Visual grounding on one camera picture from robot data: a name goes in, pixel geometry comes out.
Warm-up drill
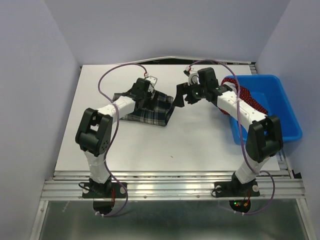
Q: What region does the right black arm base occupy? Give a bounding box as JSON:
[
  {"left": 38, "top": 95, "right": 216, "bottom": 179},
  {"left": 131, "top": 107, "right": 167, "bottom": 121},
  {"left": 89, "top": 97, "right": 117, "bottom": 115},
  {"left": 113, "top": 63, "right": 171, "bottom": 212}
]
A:
[{"left": 211, "top": 180, "right": 260, "bottom": 215}]

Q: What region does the aluminium rail frame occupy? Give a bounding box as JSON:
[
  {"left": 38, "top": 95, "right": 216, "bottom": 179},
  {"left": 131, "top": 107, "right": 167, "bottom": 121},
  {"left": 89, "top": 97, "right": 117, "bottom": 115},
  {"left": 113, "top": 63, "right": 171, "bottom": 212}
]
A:
[{"left": 30, "top": 151, "right": 316, "bottom": 240}]

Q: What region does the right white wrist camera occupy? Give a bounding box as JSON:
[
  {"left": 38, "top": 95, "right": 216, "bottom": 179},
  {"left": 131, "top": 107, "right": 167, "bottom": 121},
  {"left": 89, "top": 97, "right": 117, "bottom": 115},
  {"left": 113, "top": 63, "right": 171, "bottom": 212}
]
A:
[{"left": 183, "top": 66, "right": 199, "bottom": 86}]

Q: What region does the red polka dot skirt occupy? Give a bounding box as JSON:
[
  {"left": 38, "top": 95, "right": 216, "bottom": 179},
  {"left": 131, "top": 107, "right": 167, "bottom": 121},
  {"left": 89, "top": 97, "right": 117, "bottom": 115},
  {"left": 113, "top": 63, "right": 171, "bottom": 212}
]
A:
[{"left": 221, "top": 77, "right": 268, "bottom": 115}]

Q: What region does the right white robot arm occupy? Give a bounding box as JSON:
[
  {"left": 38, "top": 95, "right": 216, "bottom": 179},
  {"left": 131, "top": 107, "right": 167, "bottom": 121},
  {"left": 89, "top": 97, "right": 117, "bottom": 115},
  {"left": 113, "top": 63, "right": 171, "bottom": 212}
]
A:
[{"left": 173, "top": 66, "right": 284, "bottom": 195}]

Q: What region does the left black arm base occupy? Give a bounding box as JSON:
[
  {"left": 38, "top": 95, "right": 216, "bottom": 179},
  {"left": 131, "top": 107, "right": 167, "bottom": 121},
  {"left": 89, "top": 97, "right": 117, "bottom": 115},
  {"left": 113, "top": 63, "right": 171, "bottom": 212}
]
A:
[{"left": 78, "top": 181, "right": 128, "bottom": 218}]

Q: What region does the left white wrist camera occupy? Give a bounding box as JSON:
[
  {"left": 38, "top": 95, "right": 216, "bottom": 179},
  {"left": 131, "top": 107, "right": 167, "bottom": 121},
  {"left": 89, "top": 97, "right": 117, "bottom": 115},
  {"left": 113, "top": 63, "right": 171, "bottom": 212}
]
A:
[{"left": 145, "top": 76, "right": 158, "bottom": 93}]

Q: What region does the navy plaid pleated skirt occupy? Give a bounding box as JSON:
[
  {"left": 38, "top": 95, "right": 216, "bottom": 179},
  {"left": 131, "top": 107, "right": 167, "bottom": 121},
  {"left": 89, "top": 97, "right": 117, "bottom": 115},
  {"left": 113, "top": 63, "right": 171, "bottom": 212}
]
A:
[{"left": 112, "top": 88, "right": 175, "bottom": 127}]

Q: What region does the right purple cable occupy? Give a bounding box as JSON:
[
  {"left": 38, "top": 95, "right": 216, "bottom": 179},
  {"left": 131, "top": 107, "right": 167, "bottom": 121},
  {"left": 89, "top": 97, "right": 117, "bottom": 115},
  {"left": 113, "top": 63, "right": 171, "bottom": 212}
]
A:
[{"left": 186, "top": 58, "right": 276, "bottom": 216}]

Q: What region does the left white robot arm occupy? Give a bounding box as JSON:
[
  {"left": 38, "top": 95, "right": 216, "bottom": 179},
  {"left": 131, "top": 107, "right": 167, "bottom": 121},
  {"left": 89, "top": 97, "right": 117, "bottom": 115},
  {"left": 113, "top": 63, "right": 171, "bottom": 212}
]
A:
[{"left": 75, "top": 76, "right": 159, "bottom": 197}]

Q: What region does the blue plastic bin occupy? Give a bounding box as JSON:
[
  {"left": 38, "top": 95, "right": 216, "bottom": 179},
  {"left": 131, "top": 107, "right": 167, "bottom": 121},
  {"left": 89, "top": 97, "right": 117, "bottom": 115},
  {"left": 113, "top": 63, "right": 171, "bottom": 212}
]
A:
[{"left": 237, "top": 74, "right": 302, "bottom": 143}]

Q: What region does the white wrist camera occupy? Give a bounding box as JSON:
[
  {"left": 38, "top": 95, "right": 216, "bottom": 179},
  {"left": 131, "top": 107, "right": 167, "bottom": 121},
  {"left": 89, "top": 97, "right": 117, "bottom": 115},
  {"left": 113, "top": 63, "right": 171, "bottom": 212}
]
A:
[
  {"left": 183, "top": 66, "right": 199, "bottom": 86},
  {"left": 145, "top": 76, "right": 158, "bottom": 93}
]

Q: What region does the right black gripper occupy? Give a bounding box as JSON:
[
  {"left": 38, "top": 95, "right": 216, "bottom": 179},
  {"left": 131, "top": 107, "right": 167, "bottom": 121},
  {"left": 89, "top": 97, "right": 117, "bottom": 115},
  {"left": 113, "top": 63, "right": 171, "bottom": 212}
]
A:
[{"left": 171, "top": 79, "right": 207, "bottom": 108}]

